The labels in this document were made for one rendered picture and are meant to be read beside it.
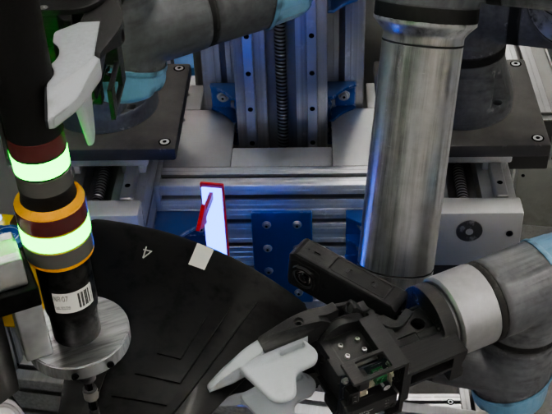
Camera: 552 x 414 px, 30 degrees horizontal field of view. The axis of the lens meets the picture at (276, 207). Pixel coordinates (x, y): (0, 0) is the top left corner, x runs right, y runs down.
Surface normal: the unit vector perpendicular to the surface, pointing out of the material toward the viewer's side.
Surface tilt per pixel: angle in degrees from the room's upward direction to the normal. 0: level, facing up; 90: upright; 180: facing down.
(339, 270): 9
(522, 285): 39
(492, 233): 90
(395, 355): 7
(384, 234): 68
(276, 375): 7
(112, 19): 0
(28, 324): 90
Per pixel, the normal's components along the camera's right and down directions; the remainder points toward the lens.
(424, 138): 0.15, 0.29
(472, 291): 0.12, -0.52
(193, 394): 0.14, -0.79
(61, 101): 0.55, -0.37
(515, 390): -0.15, 0.63
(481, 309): 0.32, -0.04
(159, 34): 0.50, 0.36
